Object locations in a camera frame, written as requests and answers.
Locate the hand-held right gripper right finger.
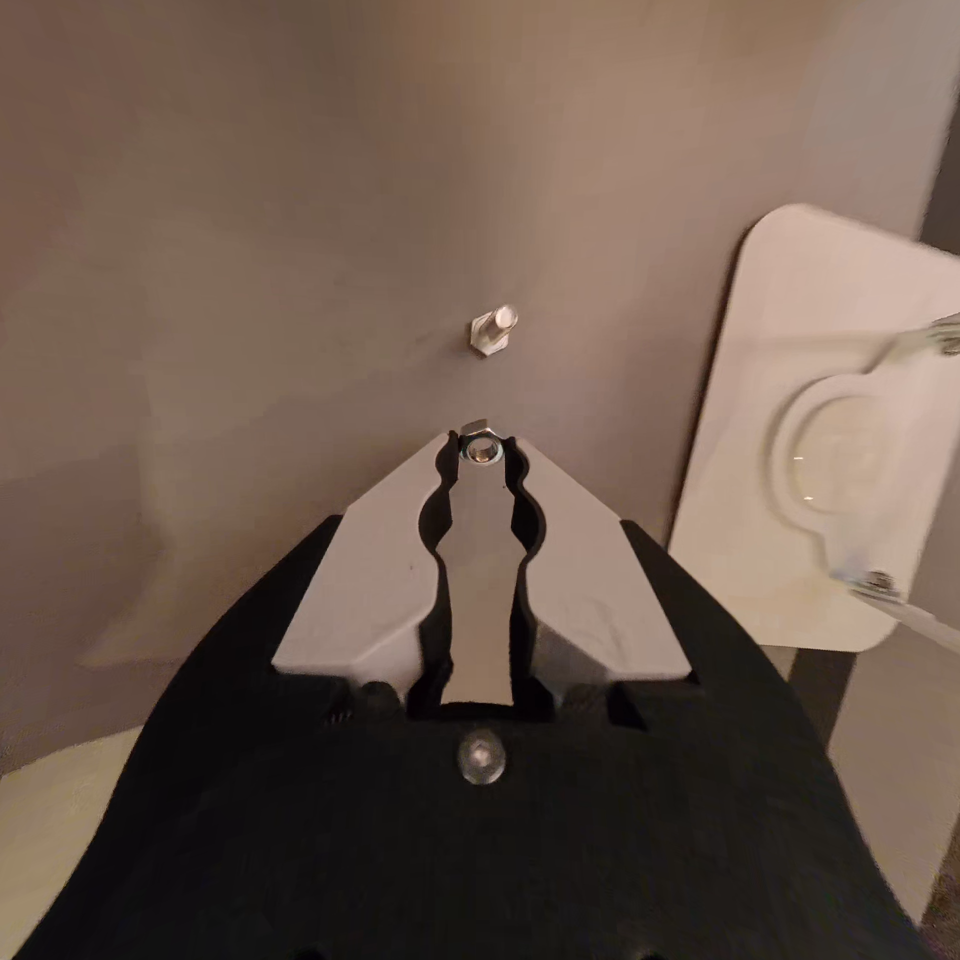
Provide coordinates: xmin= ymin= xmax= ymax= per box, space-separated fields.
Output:
xmin=508 ymin=435 xmax=691 ymax=711

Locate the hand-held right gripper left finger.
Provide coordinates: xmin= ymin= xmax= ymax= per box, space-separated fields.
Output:
xmin=271 ymin=429 xmax=460 ymax=711

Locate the silver hex nut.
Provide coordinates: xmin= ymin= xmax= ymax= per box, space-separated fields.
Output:
xmin=459 ymin=420 xmax=505 ymax=466

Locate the silver hex bolt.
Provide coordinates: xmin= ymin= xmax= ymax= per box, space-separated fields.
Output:
xmin=471 ymin=303 xmax=519 ymax=360

